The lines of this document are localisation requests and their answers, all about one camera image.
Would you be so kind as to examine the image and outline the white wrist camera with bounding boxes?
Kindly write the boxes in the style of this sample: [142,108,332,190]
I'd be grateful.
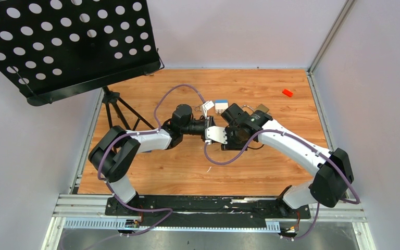
[205,126,228,144]
[201,101,215,117]

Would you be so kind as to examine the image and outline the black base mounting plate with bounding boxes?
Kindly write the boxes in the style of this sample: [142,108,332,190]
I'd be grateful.
[105,195,311,228]

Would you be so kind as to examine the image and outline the red small block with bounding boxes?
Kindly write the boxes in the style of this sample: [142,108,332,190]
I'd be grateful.
[282,89,294,97]

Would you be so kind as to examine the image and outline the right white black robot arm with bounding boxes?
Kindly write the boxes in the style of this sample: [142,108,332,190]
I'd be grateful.
[221,104,354,218]

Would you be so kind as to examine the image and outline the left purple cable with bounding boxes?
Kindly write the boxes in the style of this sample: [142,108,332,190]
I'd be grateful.
[97,84,208,212]

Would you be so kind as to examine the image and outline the white blue toy block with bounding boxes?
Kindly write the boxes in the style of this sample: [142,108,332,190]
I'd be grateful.
[214,99,229,114]

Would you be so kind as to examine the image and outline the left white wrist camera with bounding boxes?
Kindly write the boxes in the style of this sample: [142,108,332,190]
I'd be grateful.
[201,101,215,117]

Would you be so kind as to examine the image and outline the black perforated music stand desk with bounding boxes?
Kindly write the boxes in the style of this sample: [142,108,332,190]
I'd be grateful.
[0,1,163,106]

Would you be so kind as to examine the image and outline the aluminium frame rails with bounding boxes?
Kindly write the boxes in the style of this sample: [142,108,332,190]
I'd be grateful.
[41,87,377,250]

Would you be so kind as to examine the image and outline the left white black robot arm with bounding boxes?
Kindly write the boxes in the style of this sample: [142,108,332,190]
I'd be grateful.
[88,104,216,215]

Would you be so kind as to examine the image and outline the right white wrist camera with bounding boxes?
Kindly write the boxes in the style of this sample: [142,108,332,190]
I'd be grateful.
[205,126,228,144]

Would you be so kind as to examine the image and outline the black tripod stand legs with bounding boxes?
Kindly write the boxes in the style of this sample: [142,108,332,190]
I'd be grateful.
[102,86,155,130]

